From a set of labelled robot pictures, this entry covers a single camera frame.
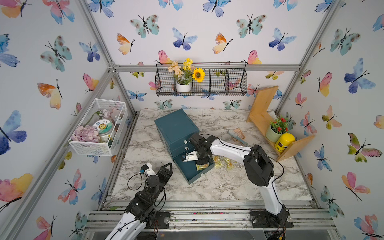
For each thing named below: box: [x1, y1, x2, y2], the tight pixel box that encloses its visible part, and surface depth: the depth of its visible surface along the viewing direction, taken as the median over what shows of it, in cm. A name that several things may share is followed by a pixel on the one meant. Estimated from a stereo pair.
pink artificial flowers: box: [71, 125, 101, 143], surface depth 61 cm
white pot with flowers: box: [167, 58, 206, 93], surface depth 86 cm
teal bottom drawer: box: [173, 155, 215, 185], surface depth 88 cm
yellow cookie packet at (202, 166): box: [195, 161, 210, 171], surface depth 92 cm
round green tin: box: [93, 119, 114, 135], surface depth 67 cm
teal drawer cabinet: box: [154, 108, 214, 175], surface depth 86 cm
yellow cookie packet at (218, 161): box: [212, 155, 224, 169], surface depth 93 cm
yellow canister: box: [275, 133, 296, 153], surface depth 86 cm
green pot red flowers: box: [265, 116, 289, 143], surface depth 89 cm
